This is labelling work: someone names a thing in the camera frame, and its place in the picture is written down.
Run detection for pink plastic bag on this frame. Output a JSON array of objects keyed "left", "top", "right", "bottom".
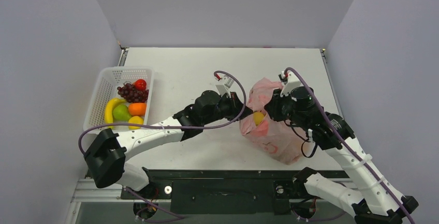
[{"left": 239, "top": 78, "right": 305, "bottom": 165}]

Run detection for orange fake fruit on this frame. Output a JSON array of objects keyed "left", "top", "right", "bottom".
[{"left": 128, "top": 102, "right": 147, "bottom": 116}]

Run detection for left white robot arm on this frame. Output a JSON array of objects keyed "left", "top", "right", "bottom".
[{"left": 83, "top": 91, "right": 253, "bottom": 198}]

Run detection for white plastic basket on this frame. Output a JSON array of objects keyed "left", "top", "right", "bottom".
[{"left": 83, "top": 66, "right": 155, "bottom": 130}]

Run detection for purple fake grapes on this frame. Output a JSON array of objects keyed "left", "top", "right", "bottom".
[{"left": 116, "top": 83, "right": 149, "bottom": 103}]

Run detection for yellow fake banana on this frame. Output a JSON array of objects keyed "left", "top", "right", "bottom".
[{"left": 104, "top": 98, "right": 126, "bottom": 124}]

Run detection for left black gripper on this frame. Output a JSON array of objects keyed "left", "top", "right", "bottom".
[{"left": 202, "top": 92, "right": 253, "bottom": 126}]

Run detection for yellow fake lemon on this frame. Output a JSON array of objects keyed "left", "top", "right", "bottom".
[{"left": 128, "top": 116, "right": 143, "bottom": 130}]

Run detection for yellow fake fruit in bag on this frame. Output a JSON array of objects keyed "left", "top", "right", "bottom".
[{"left": 253, "top": 112, "right": 265, "bottom": 126}]

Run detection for green fake pear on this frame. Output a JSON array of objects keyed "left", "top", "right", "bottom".
[{"left": 112, "top": 104, "right": 132, "bottom": 122}]

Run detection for red fake strawberry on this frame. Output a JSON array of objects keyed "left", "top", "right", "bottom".
[{"left": 133, "top": 79, "right": 147, "bottom": 92}]

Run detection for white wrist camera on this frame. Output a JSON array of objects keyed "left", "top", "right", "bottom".
[
  {"left": 214, "top": 73, "right": 235, "bottom": 98},
  {"left": 279, "top": 71, "right": 302, "bottom": 97}
]

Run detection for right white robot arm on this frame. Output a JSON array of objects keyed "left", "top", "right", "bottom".
[{"left": 264, "top": 86, "right": 419, "bottom": 223}]

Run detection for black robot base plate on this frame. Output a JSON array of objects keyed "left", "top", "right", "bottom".
[{"left": 135, "top": 170, "right": 310, "bottom": 215}]

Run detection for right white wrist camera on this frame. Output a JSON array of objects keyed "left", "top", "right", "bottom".
[{"left": 279, "top": 71, "right": 302, "bottom": 97}]

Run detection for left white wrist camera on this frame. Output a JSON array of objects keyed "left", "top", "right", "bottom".
[{"left": 214, "top": 73, "right": 235, "bottom": 98}]

